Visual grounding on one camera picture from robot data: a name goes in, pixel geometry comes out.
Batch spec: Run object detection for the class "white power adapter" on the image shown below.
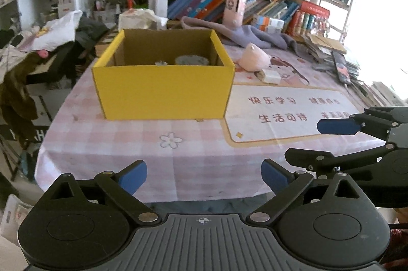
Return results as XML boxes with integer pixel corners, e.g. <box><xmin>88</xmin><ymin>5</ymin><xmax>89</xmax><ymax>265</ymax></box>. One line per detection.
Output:
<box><xmin>255</xmin><ymin>68</ymin><xmax>282</xmax><ymax>85</ymax></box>

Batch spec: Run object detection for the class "pink plush toy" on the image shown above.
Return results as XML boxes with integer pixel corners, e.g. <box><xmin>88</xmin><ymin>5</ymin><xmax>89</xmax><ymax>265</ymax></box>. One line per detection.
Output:
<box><xmin>238</xmin><ymin>43</ymin><xmax>271</xmax><ymax>72</ymax></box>

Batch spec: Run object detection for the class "tape roll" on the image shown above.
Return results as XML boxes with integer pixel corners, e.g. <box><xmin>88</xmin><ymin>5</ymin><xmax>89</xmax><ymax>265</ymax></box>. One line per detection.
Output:
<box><xmin>175</xmin><ymin>55</ymin><xmax>210</xmax><ymax>66</ymax></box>

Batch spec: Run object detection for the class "black smartphone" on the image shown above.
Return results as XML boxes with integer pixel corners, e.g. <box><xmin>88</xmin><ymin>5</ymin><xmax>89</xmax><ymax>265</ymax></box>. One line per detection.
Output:
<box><xmin>332</xmin><ymin>51</ymin><xmax>351</xmax><ymax>85</ymax></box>

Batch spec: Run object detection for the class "stack of papers and envelopes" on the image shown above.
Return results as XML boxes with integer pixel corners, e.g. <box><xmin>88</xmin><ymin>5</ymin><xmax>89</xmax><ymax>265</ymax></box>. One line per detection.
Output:
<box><xmin>302</xmin><ymin>35</ymin><xmax>360</xmax><ymax>79</ymax></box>

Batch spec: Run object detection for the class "yellow cardboard box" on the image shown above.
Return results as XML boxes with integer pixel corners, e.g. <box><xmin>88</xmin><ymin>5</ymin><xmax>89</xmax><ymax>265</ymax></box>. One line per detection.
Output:
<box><xmin>92</xmin><ymin>29</ymin><xmax>235</xmax><ymax>121</ymax></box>

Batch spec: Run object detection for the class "red book set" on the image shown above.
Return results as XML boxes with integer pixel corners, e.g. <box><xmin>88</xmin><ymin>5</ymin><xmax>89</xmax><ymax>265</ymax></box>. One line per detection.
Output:
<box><xmin>284</xmin><ymin>0</ymin><xmax>330</xmax><ymax>36</ymax></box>

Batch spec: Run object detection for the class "orange blue white box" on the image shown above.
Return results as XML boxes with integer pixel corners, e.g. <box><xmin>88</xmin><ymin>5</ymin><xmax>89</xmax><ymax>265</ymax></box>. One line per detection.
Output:
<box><xmin>251</xmin><ymin>14</ymin><xmax>284</xmax><ymax>34</ymax></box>

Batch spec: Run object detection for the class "purple grey towel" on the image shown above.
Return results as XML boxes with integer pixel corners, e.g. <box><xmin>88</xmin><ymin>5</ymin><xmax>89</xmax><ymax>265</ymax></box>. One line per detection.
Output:
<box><xmin>181</xmin><ymin>16</ymin><xmax>309</xmax><ymax>59</ymax></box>

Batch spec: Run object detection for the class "white cloth pile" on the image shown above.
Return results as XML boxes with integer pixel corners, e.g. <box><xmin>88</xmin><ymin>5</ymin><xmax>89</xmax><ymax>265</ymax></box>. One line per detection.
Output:
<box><xmin>17</xmin><ymin>10</ymin><xmax>83</xmax><ymax>52</ymax></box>

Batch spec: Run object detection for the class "pink tall carton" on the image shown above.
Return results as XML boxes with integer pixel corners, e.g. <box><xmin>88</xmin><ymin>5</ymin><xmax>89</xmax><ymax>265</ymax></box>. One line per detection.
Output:
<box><xmin>222</xmin><ymin>0</ymin><xmax>247</xmax><ymax>29</ymax></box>

